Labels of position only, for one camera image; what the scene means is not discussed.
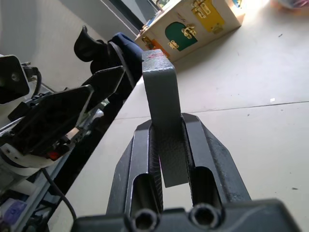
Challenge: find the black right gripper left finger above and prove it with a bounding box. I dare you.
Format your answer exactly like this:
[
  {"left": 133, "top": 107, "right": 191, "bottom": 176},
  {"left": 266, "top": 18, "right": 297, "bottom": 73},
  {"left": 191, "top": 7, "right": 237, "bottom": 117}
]
[{"left": 106, "top": 120, "right": 166, "bottom": 218}]

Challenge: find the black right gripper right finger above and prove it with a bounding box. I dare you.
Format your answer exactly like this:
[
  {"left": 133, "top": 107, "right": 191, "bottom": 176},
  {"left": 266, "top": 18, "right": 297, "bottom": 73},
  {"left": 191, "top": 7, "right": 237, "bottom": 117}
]
[{"left": 180, "top": 112, "right": 252, "bottom": 208}]

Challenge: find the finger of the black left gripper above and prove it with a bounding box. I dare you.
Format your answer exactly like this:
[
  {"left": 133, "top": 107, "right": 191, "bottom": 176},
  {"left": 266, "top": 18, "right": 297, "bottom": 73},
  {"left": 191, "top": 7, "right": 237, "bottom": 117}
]
[
  {"left": 82, "top": 65, "right": 126, "bottom": 108},
  {"left": 8, "top": 84, "right": 95, "bottom": 156}
]

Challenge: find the grey metal box lid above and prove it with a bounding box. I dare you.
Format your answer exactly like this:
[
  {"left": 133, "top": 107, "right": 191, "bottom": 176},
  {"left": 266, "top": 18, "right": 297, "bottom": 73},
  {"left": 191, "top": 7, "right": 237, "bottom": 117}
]
[{"left": 141, "top": 49, "right": 190, "bottom": 189}]

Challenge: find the purple box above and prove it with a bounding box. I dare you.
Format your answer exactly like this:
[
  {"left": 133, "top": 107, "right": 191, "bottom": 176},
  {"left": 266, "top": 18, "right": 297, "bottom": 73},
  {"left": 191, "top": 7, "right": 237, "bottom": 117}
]
[{"left": 4, "top": 200, "right": 28, "bottom": 221}]

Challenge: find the wooden latch busy box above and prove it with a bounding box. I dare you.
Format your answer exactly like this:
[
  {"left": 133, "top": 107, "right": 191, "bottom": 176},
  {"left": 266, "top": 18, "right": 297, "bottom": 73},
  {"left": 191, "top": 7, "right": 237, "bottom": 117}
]
[{"left": 134, "top": 0, "right": 246, "bottom": 61}]

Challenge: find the black rounded object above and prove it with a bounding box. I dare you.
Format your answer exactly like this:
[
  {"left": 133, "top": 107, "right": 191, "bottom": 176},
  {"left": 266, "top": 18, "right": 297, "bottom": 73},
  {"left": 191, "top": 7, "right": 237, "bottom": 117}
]
[{"left": 73, "top": 25, "right": 114, "bottom": 73}]

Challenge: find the dark blue fabric object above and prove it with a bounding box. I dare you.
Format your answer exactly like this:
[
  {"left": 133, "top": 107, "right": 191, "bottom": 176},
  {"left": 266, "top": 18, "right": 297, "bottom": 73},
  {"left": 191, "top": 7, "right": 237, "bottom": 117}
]
[{"left": 112, "top": 32, "right": 143, "bottom": 82}]

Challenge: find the black camera cable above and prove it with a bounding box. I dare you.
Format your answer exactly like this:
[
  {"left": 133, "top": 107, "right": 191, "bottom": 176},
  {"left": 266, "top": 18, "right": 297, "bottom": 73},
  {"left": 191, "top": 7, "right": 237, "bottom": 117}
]
[{"left": 23, "top": 62, "right": 43, "bottom": 98}]

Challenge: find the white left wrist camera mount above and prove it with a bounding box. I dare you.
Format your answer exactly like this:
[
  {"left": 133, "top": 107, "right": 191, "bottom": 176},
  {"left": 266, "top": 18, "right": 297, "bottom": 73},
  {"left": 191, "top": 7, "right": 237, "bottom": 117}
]
[{"left": 0, "top": 54, "right": 57, "bottom": 176}]

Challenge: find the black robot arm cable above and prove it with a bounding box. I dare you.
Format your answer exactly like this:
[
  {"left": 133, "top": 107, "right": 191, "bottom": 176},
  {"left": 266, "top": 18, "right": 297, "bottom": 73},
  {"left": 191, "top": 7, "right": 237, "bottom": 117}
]
[{"left": 40, "top": 168, "right": 78, "bottom": 219}]

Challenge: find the white beaded blind cord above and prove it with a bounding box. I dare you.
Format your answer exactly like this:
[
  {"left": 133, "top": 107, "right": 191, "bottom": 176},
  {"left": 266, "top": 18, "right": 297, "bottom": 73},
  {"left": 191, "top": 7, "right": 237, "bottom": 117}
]
[{"left": 99, "top": 0, "right": 142, "bottom": 33}]

